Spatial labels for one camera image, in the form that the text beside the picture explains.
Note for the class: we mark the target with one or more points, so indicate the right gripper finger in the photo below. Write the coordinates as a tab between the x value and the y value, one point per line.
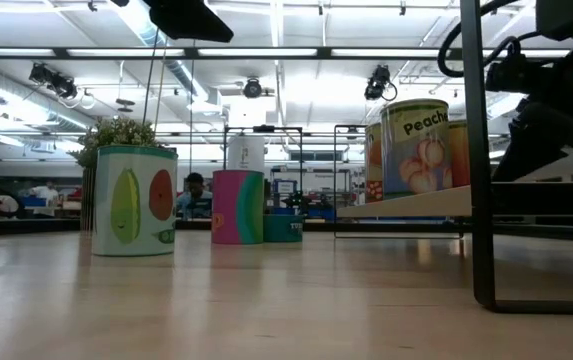
541	135

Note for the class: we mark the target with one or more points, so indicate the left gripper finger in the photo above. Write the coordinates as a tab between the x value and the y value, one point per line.
186	20

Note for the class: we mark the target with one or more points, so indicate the plain orange can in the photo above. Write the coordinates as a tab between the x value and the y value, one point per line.
456	155

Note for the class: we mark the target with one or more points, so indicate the peaches can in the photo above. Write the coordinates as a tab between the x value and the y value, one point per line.
416	150

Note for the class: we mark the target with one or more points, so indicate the cream orange red can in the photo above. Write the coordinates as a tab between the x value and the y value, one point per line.
374	165

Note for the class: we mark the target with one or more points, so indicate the white vegetables can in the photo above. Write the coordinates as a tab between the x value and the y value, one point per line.
133	200

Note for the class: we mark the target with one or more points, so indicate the pink and green can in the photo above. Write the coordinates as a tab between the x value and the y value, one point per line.
236	207

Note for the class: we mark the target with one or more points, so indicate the black background robot arm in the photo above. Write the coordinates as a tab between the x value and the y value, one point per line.
297	200

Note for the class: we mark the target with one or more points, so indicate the black overhead rig beam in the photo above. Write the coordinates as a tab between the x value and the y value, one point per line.
266	52

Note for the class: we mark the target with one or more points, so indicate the black ceiling spotlight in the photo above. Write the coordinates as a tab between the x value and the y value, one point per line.
252	88

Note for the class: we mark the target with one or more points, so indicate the potted green plant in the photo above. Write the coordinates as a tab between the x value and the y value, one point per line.
116	132

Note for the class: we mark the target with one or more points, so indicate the white cylinder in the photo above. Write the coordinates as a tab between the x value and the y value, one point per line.
246	152

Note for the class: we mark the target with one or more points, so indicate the black ceiling track light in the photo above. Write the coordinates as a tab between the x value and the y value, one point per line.
53	80

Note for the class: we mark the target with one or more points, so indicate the thin black metal stand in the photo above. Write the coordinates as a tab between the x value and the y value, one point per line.
286	129

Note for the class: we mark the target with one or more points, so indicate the small teal tuna can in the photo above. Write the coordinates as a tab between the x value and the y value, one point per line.
283	227

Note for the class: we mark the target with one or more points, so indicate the black ceiling camera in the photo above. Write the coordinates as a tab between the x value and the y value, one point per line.
377	82

